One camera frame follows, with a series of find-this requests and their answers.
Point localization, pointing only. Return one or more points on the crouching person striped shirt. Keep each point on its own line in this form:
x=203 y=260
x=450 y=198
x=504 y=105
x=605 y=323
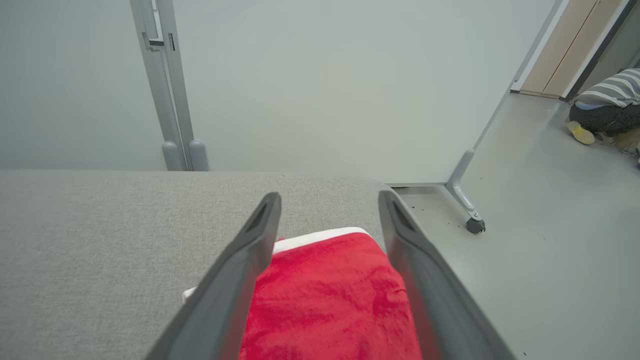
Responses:
x=610 y=90

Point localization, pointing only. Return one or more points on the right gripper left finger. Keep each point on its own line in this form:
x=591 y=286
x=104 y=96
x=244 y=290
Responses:
x=230 y=300

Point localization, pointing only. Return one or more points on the grey double partition post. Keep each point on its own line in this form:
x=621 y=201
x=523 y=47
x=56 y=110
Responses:
x=165 y=100

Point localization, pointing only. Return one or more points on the red white jersey garment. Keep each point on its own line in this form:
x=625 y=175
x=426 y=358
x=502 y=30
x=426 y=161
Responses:
x=325 y=300

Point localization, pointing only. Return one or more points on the black caster wheel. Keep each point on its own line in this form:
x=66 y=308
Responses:
x=475 y=226

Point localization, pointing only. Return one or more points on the light wooden door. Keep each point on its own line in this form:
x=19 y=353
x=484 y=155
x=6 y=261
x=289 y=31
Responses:
x=565 y=50

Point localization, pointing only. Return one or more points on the yellow shoe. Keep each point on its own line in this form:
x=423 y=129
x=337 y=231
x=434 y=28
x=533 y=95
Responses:
x=582 y=135

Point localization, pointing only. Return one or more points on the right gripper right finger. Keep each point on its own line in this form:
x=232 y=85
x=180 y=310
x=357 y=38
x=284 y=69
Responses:
x=435 y=305

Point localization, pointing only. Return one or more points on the grey partition foot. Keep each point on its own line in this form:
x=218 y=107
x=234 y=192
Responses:
x=460 y=192

